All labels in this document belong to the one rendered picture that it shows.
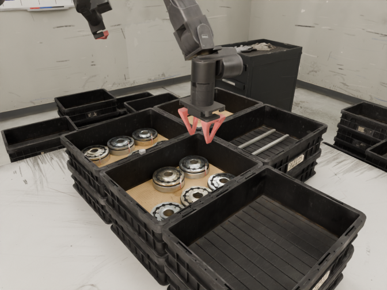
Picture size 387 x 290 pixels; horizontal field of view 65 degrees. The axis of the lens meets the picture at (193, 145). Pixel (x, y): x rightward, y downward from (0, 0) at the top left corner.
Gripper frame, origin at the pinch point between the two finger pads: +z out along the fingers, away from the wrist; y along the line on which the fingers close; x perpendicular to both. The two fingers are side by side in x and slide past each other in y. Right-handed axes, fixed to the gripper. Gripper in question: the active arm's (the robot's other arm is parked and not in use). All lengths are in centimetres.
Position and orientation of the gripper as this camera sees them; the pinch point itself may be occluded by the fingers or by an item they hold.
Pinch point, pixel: (200, 135)
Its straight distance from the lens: 78.5
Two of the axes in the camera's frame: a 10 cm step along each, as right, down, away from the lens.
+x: -7.4, 3.0, -6.0
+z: -0.3, 8.8, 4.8
